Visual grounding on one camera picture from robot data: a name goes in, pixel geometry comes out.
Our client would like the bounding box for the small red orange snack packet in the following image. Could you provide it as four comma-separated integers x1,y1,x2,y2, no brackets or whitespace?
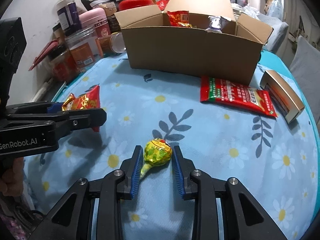
61,84,101,133

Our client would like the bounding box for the yellow green lollipop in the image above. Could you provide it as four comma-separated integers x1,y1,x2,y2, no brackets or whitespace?
140,138,172,179

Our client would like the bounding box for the large red candy bag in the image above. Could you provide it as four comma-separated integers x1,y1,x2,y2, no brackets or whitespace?
167,10,193,28

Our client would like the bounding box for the silver purple snack packet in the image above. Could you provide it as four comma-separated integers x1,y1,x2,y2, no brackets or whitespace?
206,16,232,33

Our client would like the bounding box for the person left hand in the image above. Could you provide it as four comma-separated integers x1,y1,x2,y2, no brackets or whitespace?
1,158,24,197

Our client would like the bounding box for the dark red jar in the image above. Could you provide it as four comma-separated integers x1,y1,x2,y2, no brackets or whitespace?
48,43,79,83

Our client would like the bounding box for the blue floral tablecloth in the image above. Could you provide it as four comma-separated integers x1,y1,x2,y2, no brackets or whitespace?
24,54,319,239

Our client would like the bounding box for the clear jar orange label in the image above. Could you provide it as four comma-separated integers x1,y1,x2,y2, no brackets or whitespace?
65,27,103,72

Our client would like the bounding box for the lying brown clear-lid cup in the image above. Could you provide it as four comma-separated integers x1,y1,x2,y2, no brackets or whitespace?
98,32,126,55

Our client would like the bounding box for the purple label jar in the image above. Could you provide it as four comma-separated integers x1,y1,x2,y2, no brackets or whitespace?
56,0,82,37

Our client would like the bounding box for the pink lid canister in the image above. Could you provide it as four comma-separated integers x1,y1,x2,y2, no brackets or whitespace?
79,8,111,38

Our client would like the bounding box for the gold rectangular box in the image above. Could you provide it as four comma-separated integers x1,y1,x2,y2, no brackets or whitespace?
260,70,305,124

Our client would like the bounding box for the red round lid container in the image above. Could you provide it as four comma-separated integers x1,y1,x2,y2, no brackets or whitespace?
119,0,154,11

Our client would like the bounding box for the red green flat snack packet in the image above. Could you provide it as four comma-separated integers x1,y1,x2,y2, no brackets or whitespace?
200,76,277,118

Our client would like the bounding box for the small red snack bag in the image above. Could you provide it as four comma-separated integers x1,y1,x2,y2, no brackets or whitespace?
156,0,170,11

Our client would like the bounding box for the brown cardboard box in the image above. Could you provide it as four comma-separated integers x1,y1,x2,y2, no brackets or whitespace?
115,0,263,85

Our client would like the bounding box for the grey cushioned chair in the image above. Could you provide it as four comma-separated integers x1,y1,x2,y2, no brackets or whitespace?
289,36,320,123

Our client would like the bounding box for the grey sofa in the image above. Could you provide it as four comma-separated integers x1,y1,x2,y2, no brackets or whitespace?
231,3,289,54

